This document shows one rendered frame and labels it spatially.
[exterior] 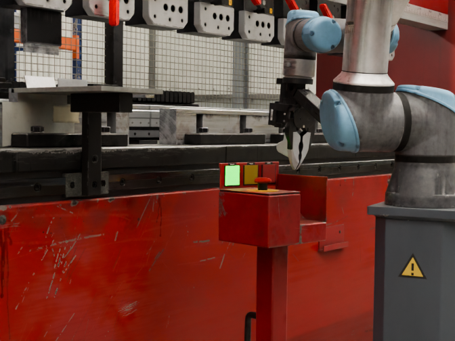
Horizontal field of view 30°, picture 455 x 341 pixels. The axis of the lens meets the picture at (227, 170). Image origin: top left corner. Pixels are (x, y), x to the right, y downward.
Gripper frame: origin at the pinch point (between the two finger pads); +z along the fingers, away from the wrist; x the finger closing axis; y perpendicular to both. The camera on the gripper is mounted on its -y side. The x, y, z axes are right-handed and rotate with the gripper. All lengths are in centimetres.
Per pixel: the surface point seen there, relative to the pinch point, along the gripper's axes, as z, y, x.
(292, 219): 11.4, -6.0, 7.4
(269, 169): 2.5, 10.0, -1.1
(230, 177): 4.0, 9.8, 11.9
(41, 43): -23, 35, 48
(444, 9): -53, 67, -162
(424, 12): -50, 63, -142
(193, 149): -0.9, 24.8, 10.6
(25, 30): -26, 35, 52
